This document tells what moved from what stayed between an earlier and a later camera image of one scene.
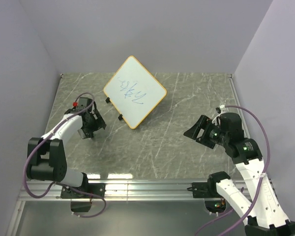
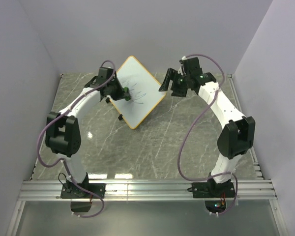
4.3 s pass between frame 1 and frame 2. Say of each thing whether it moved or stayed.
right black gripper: moved
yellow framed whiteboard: stayed
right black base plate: stayed
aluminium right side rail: stayed
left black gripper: moved
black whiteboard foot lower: stayed
